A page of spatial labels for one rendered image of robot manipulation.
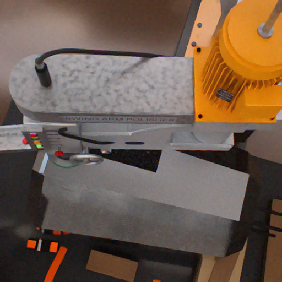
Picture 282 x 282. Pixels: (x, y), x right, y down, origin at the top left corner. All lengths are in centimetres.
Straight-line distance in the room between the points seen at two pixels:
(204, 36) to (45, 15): 137
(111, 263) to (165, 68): 169
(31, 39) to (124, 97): 210
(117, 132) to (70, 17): 191
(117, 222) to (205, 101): 111
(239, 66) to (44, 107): 70
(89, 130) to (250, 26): 86
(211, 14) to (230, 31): 156
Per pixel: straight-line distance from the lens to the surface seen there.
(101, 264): 331
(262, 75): 154
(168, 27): 391
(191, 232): 275
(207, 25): 306
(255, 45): 153
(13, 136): 264
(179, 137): 230
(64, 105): 185
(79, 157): 224
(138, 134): 211
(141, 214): 271
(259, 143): 370
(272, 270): 349
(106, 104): 185
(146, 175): 267
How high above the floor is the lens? 344
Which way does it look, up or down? 74 degrees down
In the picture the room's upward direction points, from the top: 10 degrees clockwise
